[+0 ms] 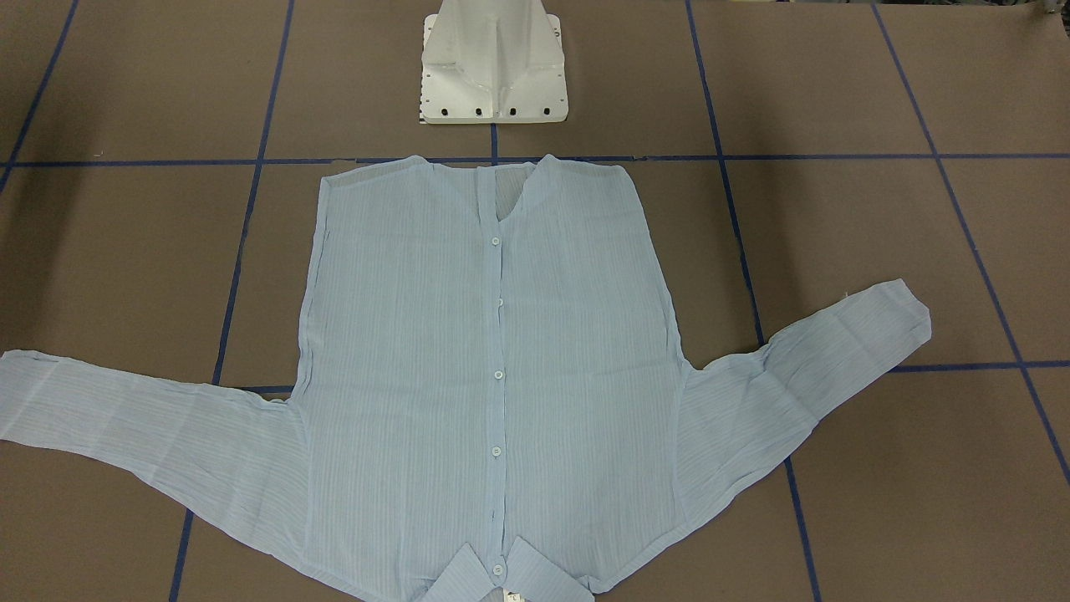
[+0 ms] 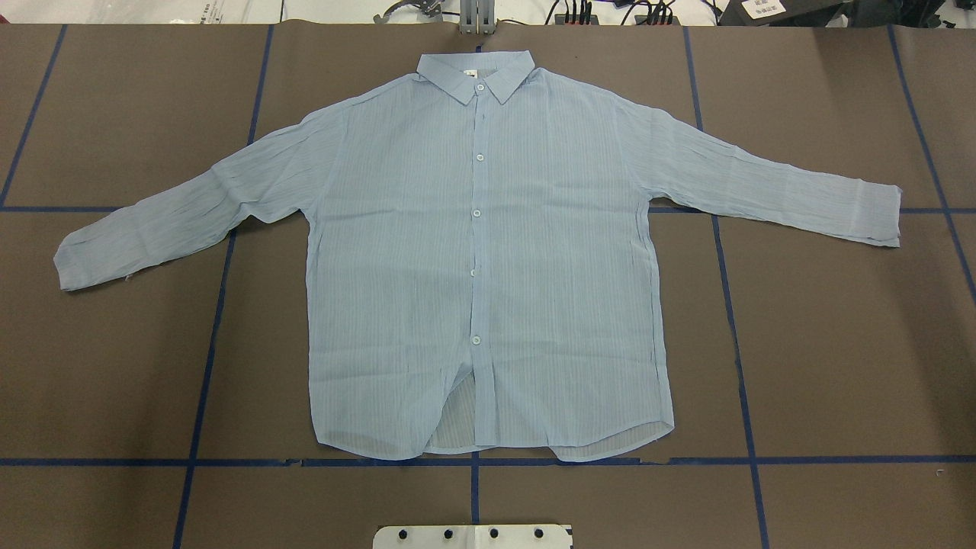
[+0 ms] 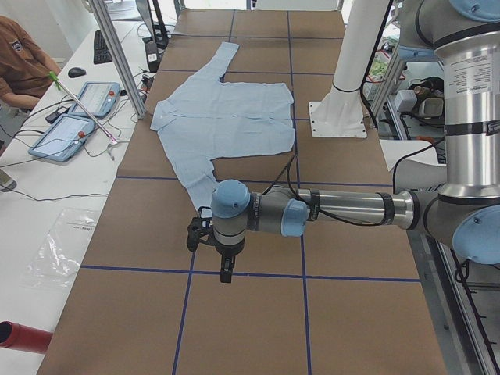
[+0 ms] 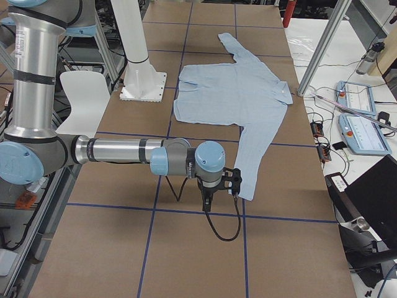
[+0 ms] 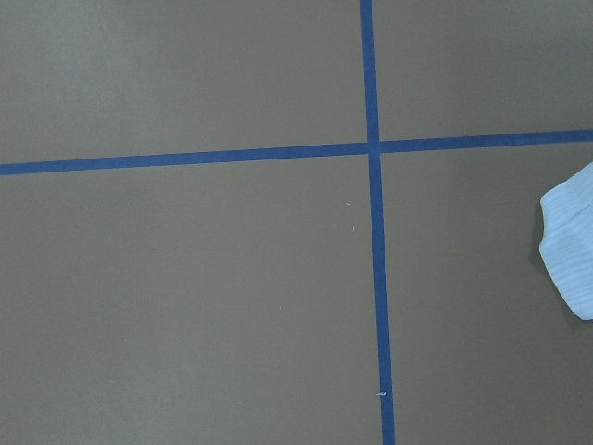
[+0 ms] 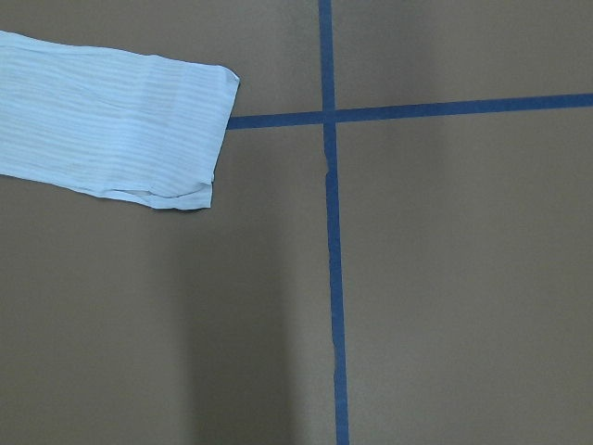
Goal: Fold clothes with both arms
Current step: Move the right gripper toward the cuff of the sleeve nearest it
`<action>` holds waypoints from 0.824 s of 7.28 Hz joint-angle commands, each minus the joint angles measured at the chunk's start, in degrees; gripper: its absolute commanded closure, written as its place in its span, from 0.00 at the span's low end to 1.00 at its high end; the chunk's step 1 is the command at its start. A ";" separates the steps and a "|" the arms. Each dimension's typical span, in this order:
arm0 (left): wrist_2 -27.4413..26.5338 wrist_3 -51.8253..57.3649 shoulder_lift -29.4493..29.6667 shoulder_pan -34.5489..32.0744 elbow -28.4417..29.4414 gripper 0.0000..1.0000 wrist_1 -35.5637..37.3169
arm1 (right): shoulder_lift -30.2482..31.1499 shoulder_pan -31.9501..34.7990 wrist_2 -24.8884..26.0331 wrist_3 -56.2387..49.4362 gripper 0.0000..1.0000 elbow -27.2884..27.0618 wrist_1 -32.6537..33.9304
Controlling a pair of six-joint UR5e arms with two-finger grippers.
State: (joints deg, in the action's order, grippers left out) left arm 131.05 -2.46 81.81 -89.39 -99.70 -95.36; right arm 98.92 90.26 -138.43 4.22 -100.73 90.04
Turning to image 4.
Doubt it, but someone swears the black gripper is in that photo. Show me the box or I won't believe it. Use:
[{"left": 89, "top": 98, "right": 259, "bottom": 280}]
[{"left": 201, "top": 186, "right": 215, "bottom": 212}]

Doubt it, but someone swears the light blue button shirt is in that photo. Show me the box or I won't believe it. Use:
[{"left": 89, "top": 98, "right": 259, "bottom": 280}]
[{"left": 174, "top": 33, "right": 293, "bottom": 201}]

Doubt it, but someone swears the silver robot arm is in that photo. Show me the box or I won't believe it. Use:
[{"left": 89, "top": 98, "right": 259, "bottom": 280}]
[{"left": 1, "top": 1, "right": 228, "bottom": 212}]

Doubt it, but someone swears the white plastic chair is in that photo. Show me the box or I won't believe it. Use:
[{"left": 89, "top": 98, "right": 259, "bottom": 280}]
[{"left": 56, "top": 71, "right": 110, "bottom": 138}]

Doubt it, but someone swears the black laptop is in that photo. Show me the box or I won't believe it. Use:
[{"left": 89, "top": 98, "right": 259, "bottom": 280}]
[{"left": 325, "top": 155, "right": 396, "bottom": 249}]

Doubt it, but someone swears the near blue teach pendant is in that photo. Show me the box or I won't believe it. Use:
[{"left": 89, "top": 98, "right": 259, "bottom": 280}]
[{"left": 338, "top": 114, "right": 392, "bottom": 156}]

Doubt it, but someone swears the blue teach pendant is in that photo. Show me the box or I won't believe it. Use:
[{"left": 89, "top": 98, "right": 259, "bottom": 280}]
[
  {"left": 336, "top": 81, "right": 377, "bottom": 116},
  {"left": 338, "top": 114, "right": 392, "bottom": 156}
]

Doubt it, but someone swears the metal rod with green tip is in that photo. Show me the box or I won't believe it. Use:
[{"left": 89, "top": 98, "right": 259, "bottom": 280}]
[{"left": 310, "top": 92, "right": 397, "bottom": 131}]

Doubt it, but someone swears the clear plastic bag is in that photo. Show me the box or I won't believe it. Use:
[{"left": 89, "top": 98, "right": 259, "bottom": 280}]
[{"left": 287, "top": 37, "right": 316, "bottom": 61}]

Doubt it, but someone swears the far blue teach pendant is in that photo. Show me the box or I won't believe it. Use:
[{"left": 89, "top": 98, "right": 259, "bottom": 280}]
[{"left": 336, "top": 81, "right": 377, "bottom": 116}]

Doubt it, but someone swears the clear water bottle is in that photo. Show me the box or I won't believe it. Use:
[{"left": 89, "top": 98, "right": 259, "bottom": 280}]
[{"left": 356, "top": 42, "right": 385, "bottom": 75}]

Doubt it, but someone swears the red cylinder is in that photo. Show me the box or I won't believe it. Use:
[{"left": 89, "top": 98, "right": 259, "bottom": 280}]
[{"left": 282, "top": 0, "right": 297, "bottom": 28}]

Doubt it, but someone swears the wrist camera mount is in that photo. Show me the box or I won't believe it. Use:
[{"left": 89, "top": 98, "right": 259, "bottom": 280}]
[{"left": 221, "top": 167, "right": 242, "bottom": 198}]

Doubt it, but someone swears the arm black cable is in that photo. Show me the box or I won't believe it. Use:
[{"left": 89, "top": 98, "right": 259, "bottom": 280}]
[{"left": 167, "top": 176, "right": 243, "bottom": 242}]

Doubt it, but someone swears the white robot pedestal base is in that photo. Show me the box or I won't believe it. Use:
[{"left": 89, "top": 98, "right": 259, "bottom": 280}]
[{"left": 111, "top": 0, "right": 167, "bottom": 102}]

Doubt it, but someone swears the aluminium frame post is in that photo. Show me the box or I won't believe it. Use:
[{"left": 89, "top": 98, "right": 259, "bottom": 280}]
[{"left": 297, "top": 0, "right": 352, "bottom": 97}]

